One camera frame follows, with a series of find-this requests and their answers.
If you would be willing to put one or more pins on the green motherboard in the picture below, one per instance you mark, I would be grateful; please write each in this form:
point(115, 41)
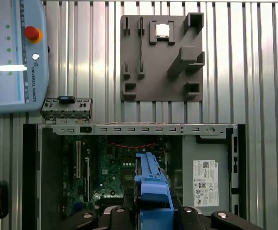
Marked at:
point(105, 167)

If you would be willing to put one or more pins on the grey power supply unit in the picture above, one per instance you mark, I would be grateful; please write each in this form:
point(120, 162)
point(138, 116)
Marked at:
point(187, 172)

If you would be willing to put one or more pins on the CPU socket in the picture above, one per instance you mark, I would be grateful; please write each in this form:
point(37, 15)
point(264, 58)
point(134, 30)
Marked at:
point(128, 177)

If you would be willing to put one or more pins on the black graphics card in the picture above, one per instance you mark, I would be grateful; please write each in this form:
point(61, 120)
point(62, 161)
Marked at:
point(51, 167)

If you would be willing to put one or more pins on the hard disk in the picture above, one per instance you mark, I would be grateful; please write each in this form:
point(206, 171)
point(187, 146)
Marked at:
point(153, 187)

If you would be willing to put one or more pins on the black PC case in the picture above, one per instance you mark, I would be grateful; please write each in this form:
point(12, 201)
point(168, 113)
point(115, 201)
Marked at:
point(30, 179)

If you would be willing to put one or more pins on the silver CPU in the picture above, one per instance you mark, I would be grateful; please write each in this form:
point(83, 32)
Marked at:
point(163, 30)

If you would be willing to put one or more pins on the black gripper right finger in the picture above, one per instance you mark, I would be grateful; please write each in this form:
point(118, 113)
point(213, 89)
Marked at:
point(196, 222)

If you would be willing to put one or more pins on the pale blue teach pendant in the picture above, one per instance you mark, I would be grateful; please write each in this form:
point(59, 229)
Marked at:
point(33, 79)

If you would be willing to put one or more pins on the black expansion slot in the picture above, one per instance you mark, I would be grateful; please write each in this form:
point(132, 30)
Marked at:
point(87, 179)

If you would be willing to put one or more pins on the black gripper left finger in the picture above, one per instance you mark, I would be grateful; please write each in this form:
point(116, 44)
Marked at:
point(119, 220)

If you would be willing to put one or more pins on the grey parts rack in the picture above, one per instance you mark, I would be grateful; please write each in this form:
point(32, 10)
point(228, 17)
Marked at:
point(162, 79)

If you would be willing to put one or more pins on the white expansion slot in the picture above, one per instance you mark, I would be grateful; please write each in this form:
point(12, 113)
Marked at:
point(78, 160)

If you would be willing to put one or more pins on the grey card retainer bracket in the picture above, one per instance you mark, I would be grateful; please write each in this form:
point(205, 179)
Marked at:
point(67, 111)

